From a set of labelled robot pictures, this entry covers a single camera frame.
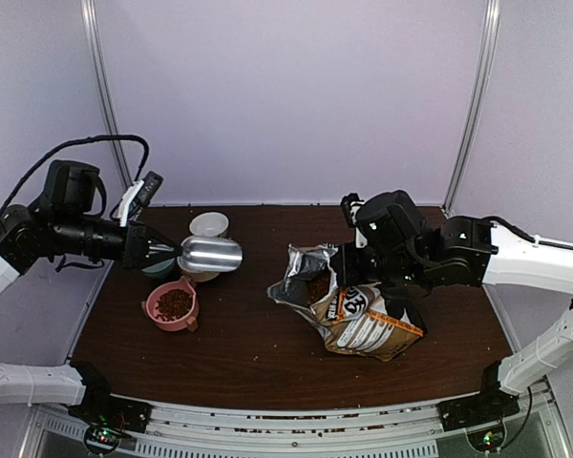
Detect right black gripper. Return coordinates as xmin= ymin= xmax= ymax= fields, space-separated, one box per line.
xmin=330 ymin=241 xmax=430 ymax=288

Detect metal scoop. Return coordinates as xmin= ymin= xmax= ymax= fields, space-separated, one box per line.
xmin=147 ymin=236 xmax=244 ymax=273

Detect cream pet bowl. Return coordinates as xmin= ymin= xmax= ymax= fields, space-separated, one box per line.
xmin=180 ymin=269 xmax=220 ymax=284

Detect dog food bag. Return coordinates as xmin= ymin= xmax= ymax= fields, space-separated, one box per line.
xmin=267 ymin=244 xmax=427 ymax=362

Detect pink pet bowl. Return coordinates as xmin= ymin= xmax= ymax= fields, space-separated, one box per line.
xmin=141 ymin=277 xmax=200 ymax=332

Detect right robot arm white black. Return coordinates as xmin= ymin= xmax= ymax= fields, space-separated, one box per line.
xmin=330 ymin=190 xmax=573 ymax=422

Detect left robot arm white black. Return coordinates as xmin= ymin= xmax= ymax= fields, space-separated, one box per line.
xmin=0 ymin=160 xmax=182 ymax=424

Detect teal ceramic bowl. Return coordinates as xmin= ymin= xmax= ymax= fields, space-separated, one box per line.
xmin=142 ymin=259 xmax=180 ymax=281

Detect white ceramic bowl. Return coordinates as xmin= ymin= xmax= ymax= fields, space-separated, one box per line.
xmin=189 ymin=212 xmax=229 ymax=238

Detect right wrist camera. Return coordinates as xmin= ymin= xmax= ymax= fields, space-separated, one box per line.
xmin=340 ymin=193 xmax=368 ymax=249

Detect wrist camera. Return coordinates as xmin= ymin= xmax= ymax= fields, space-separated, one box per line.
xmin=340 ymin=193 xmax=368 ymax=249
xmin=116 ymin=171 xmax=163 ymax=227

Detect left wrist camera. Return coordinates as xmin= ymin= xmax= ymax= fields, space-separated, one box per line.
xmin=116 ymin=171 xmax=163 ymax=227

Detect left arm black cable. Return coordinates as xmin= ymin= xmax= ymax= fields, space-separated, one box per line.
xmin=0 ymin=134 xmax=152 ymax=239

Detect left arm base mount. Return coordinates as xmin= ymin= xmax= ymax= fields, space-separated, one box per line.
xmin=68 ymin=395 xmax=152 ymax=433

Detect front aluminium rail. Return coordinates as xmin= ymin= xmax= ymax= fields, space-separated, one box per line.
xmin=28 ymin=381 xmax=569 ymax=458

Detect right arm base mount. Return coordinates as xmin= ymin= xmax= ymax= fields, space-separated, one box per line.
xmin=437 ymin=393 xmax=520 ymax=431

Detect right aluminium frame post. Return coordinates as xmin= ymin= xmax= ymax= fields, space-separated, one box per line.
xmin=441 ymin=0 xmax=501 ymax=217

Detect aluminium frame post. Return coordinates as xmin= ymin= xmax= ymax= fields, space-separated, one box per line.
xmin=441 ymin=0 xmax=501 ymax=217
xmin=80 ymin=0 xmax=133 ymax=210

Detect left aluminium frame post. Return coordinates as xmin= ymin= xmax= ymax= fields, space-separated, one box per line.
xmin=80 ymin=0 xmax=133 ymax=210

